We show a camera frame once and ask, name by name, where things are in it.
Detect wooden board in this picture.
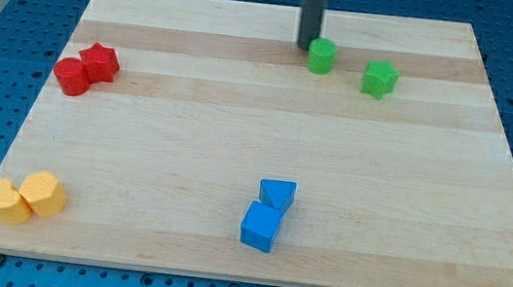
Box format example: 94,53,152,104
0,0,513,287

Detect blue cube block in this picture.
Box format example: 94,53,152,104
239,201,283,253

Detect red cylinder block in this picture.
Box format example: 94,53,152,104
53,57,91,96

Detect green star block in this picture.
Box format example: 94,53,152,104
360,59,400,100

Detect yellow heart block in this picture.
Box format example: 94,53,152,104
0,178,32,225

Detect blue triangle block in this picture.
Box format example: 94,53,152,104
258,179,297,214

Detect green cylinder block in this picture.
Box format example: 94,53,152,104
307,38,337,75

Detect yellow hexagon block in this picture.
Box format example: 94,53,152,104
19,170,67,218

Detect red star block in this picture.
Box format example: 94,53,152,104
79,43,120,84

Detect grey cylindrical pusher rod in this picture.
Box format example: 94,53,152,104
296,0,328,51

